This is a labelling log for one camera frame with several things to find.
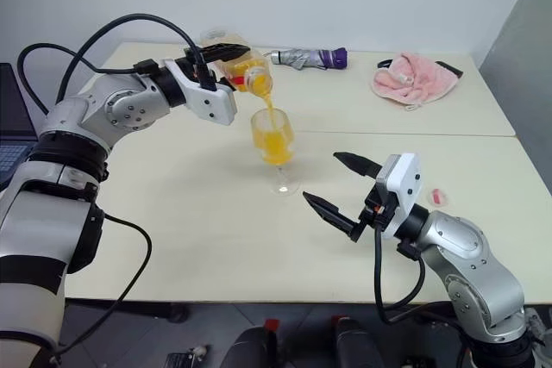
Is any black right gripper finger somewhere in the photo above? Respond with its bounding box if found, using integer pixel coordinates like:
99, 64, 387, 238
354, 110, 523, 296
301, 190, 362, 243
333, 151, 384, 179

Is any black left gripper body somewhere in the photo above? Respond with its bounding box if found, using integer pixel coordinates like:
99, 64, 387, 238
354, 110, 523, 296
183, 46, 217, 81

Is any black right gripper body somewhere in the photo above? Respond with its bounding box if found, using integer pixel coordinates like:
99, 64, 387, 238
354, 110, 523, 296
358, 180, 401, 235

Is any clear bottle with orange drink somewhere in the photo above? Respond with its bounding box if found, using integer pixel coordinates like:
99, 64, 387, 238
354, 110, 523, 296
200, 28, 275, 98

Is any pink bottle cap red stripe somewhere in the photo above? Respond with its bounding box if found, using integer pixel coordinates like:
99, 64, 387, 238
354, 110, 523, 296
426, 188, 449, 206

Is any clear wine glass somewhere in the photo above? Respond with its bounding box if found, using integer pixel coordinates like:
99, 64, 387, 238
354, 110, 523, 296
249, 105, 302, 196

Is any folded grey purple umbrella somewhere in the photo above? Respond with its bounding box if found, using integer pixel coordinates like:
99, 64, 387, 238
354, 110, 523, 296
263, 47, 348, 71

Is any pink towel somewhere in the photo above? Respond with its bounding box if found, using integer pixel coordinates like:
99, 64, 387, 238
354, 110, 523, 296
373, 52, 458, 111

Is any dark rounded shape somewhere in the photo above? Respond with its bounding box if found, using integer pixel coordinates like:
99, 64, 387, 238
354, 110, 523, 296
232, 319, 278, 368
331, 315, 385, 368

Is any dark laptop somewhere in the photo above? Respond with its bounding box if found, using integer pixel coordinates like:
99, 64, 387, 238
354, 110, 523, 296
0, 62, 39, 190

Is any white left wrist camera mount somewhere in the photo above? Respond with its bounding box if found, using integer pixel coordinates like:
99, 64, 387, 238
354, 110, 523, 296
163, 59, 237, 126

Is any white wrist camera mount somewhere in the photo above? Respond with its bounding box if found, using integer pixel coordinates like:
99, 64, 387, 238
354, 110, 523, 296
374, 152, 422, 240
163, 59, 237, 126

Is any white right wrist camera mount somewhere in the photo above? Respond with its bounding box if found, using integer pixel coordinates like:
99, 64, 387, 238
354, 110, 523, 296
374, 152, 422, 240

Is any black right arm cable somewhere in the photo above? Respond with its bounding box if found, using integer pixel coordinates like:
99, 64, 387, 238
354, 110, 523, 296
373, 212, 428, 326

